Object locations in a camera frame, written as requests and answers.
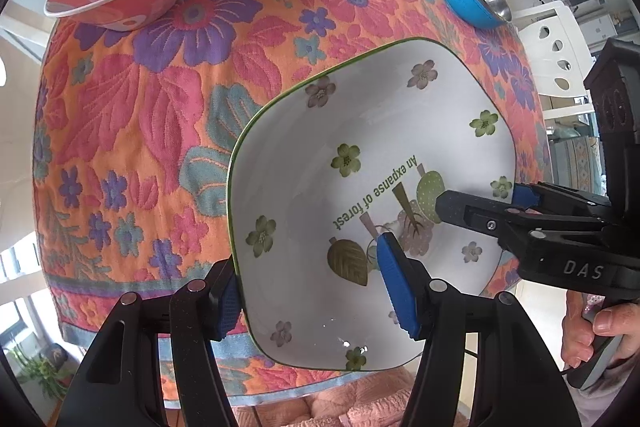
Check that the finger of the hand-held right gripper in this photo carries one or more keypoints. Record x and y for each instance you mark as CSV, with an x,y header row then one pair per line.
x,y
525,196
465,212

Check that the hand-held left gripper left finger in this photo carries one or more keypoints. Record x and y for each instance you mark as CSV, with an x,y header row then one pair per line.
x,y
227,307

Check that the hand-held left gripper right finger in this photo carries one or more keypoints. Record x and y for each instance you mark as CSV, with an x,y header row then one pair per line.
x,y
395,282

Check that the small white floral bowl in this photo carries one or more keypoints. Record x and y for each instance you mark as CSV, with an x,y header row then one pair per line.
x,y
310,187

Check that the person's right hand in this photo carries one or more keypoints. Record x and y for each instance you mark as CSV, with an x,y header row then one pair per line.
x,y
575,332

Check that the striped fabric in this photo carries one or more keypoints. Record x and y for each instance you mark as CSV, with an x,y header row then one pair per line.
x,y
575,162

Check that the white chair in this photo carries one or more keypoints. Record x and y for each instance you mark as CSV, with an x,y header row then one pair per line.
x,y
575,57

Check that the green potted plant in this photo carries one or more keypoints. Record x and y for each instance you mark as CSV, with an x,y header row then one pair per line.
x,y
40,367

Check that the orange floral tablecloth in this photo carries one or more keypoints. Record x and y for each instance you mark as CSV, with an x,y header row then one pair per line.
x,y
150,107

